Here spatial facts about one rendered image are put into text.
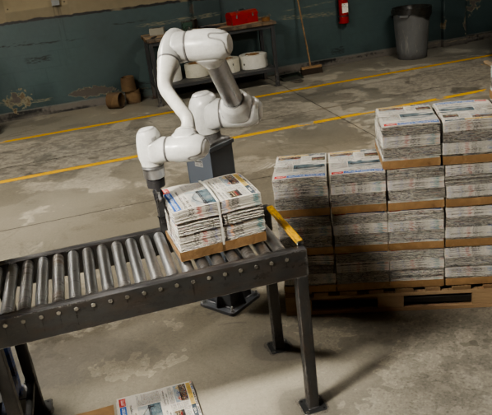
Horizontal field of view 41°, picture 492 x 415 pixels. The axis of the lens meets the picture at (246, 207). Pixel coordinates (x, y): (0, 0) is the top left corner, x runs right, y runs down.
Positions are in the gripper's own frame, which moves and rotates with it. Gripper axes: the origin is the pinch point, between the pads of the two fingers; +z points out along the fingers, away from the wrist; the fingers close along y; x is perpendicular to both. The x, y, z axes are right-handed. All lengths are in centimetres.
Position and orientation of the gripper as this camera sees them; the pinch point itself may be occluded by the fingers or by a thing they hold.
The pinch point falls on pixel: (163, 222)
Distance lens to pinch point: 275.9
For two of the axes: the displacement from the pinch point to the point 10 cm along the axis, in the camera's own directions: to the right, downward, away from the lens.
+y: -2.7, -3.4, 9.0
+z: 1.1, 9.2, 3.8
